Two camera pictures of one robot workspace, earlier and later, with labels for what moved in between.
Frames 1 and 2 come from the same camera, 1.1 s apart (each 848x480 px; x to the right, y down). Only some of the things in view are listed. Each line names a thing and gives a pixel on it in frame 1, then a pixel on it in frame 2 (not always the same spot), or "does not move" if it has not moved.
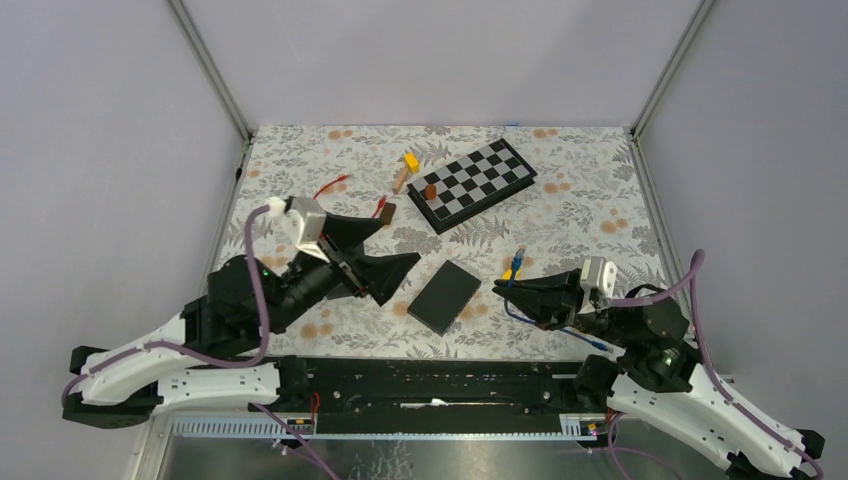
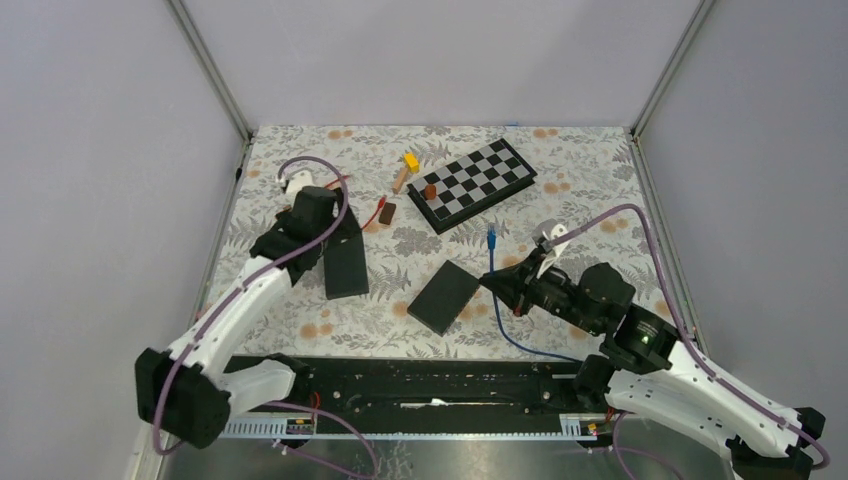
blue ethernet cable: [516, 263] to [492, 241]
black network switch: [444, 297] does not move
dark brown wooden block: [388, 212] does not move
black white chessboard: [470, 185] does not move
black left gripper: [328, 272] to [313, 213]
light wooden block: [396, 186] does not move
